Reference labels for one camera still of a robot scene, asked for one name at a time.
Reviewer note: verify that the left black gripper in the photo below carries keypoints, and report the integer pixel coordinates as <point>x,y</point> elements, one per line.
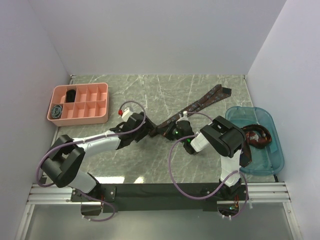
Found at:
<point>149,125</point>

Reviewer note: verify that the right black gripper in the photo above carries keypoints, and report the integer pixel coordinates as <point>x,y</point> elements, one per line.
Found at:
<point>167,133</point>

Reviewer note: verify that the brown blue floral tie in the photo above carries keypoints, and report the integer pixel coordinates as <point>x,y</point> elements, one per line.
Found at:
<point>216,94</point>

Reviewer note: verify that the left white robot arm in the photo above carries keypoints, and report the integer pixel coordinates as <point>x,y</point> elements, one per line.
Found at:
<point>62,163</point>

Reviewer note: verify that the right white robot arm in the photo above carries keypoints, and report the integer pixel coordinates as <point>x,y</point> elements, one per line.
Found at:
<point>228,140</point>

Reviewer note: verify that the pink compartment organizer tray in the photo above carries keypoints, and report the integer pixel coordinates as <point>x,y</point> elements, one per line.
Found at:
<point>91,104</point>

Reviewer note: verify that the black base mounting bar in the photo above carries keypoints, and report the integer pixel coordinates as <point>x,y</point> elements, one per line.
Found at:
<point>163,196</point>

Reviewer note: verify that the black rolled tie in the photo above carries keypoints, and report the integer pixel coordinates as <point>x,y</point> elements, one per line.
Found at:
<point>70,96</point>

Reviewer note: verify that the dark red patterned tie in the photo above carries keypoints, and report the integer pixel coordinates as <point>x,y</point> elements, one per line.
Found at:
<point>257,136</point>

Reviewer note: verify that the grey patterned rolled tie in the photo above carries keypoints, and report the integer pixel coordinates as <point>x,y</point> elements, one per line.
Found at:
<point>56,111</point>

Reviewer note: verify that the teal transparent plastic bin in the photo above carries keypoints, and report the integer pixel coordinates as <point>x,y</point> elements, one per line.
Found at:
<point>269,160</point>

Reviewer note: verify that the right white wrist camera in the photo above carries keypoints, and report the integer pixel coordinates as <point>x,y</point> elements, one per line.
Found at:
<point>183,116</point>

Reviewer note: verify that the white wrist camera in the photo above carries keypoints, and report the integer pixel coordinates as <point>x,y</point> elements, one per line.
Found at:
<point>183,116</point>
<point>125,114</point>

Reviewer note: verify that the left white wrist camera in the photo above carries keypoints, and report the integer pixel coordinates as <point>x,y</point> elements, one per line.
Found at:
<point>125,114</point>

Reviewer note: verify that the aluminium frame rail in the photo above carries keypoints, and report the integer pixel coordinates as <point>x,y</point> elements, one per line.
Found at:
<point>258,192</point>

